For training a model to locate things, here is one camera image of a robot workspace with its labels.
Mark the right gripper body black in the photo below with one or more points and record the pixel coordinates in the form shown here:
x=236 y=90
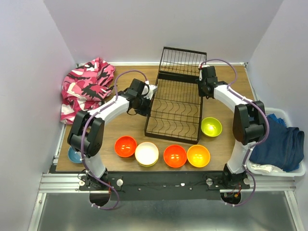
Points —
x=201 y=83

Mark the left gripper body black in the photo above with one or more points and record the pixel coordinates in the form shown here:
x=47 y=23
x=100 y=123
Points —
x=143 y=105

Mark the black wire dish rack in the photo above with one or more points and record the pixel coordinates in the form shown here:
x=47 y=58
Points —
x=176 y=109

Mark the orange-red bowl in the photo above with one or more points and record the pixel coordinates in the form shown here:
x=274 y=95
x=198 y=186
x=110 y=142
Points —
x=175 y=156
x=125 y=146

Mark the yellow-orange bowl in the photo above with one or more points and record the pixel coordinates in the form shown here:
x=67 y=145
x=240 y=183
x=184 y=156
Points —
x=198 y=156

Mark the blue bowl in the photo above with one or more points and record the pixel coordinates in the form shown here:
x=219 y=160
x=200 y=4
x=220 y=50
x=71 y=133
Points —
x=74 y=156

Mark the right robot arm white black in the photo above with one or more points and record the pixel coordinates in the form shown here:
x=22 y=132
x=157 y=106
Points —
x=250 y=126

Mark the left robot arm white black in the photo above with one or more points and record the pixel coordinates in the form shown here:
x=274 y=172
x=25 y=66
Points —
x=86 y=134

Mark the lime green bowl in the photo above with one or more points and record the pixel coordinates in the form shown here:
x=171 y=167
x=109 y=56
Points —
x=211 y=127

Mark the pink camouflage cloth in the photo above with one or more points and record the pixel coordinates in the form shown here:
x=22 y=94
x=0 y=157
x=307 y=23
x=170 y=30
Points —
x=85 y=88

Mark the yellow-green bowl under white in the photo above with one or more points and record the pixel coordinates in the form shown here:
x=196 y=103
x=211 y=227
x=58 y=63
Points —
x=148 y=165

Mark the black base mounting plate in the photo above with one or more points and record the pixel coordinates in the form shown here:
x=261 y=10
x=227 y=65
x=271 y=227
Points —
x=162 y=185

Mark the white laundry basket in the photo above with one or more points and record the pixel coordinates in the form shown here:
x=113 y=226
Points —
x=301 y=170

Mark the blue denim clothes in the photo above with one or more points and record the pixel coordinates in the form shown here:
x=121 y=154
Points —
x=284 y=147

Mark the white cloth in basket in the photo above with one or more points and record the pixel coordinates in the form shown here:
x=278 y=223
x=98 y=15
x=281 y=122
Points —
x=263 y=168

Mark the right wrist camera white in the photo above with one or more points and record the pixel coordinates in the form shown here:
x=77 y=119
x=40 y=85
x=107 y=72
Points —
x=201 y=74

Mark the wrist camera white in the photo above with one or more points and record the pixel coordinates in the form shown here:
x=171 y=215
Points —
x=152 y=89
x=201 y=74

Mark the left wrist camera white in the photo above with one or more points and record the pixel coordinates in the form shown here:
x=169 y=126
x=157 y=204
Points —
x=152 y=89

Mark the aluminium frame rail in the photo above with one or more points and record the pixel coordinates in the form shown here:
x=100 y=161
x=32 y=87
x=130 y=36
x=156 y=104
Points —
x=70 y=183

